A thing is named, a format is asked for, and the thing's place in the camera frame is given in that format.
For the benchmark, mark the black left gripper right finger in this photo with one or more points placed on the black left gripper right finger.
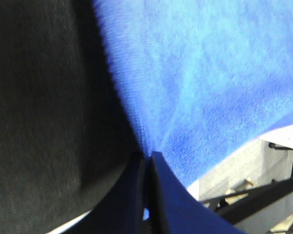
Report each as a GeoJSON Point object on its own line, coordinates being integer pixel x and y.
{"type": "Point", "coordinates": [172, 210]}

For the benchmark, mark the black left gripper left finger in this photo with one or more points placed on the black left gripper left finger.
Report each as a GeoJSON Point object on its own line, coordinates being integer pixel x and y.
{"type": "Point", "coordinates": [121, 210]}

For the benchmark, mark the blue microfiber towel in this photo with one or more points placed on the blue microfiber towel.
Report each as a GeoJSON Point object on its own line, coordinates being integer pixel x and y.
{"type": "Point", "coordinates": [199, 78]}

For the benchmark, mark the black tablecloth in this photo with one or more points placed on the black tablecloth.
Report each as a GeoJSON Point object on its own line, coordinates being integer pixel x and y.
{"type": "Point", "coordinates": [64, 138]}

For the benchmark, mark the black metal frame bar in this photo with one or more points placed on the black metal frame bar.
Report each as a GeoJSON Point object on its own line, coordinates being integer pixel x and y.
{"type": "Point", "coordinates": [239, 206]}

